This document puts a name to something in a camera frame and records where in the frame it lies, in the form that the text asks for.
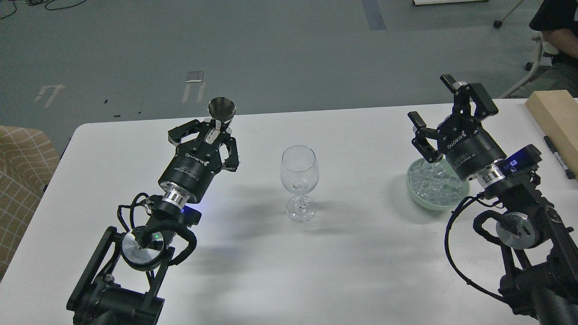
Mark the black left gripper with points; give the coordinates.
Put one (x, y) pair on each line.
(196, 161)

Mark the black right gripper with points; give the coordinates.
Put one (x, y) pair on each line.
(463, 141)

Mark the steel double jigger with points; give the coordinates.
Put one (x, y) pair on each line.
(222, 112)

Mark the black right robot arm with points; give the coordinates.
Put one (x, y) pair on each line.
(539, 255)

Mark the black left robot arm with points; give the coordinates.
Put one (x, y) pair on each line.
(157, 229)

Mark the green bowl of ice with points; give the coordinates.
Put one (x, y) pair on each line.
(435, 186)

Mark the clear wine glass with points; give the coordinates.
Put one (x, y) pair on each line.
(299, 175)

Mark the light wooden block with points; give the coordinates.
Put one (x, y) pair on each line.
(556, 113)

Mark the black marker pen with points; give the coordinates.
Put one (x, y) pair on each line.
(552, 148)

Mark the seated person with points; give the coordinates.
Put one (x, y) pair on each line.
(556, 20)

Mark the beige checkered chair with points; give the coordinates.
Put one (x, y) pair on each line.
(28, 161)

